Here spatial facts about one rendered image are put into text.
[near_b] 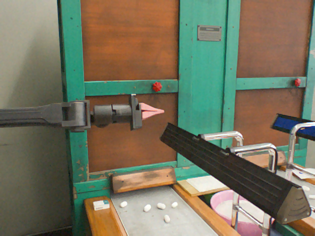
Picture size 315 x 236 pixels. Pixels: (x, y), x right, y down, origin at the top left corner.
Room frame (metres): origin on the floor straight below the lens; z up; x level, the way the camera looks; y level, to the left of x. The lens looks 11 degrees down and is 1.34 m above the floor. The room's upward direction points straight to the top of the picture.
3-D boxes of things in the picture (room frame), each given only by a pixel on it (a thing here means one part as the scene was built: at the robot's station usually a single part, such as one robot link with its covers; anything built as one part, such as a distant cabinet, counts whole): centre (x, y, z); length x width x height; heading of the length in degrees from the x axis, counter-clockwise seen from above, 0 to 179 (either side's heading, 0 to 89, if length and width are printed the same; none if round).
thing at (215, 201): (1.02, -0.36, 0.72); 0.27 x 0.27 x 0.10
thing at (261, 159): (1.39, -0.58, 0.83); 0.30 x 0.06 x 0.07; 111
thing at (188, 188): (1.22, -0.29, 0.77); 0.33 x 0.15 x 0.01; 111
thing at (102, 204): (1.01, 0.22, 0.77); 0.06 x 0.04 x 0.02; 111
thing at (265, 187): (0.76, -0.16, 1.08); 0.62 x 0.08 x 0.07; 21
